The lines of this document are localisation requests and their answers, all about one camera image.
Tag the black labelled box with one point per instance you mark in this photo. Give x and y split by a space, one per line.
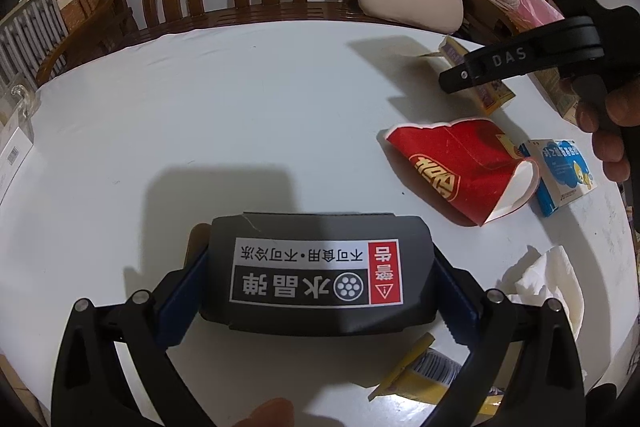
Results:
293 274

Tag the white long box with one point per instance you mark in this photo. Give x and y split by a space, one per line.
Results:
15 146

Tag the glass mug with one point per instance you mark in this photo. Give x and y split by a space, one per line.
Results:
26 99

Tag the crushed red paper cup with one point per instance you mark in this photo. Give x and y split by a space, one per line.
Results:
471 163

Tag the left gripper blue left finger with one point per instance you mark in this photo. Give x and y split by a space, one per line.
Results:
179 298

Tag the yellow snack wrapper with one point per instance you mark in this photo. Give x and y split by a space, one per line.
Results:
423 374

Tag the white tissue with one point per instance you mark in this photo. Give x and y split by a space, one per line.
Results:
552 276

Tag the blue white medicine box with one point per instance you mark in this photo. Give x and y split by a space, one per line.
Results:
564 173

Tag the person's right hand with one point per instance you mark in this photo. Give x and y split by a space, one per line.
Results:
608 144

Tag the tan green carton box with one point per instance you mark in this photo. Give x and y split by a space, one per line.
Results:
565 102

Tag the person's left hand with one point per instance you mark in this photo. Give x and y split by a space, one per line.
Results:
277 412

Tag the brown patterned small box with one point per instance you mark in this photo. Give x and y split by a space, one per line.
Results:
488 96

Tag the grey radiator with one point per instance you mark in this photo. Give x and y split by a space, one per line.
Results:
29 33

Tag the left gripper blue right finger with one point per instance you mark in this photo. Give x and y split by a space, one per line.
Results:
459 300

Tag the pink plastic bag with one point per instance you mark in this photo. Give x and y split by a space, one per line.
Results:
538 12

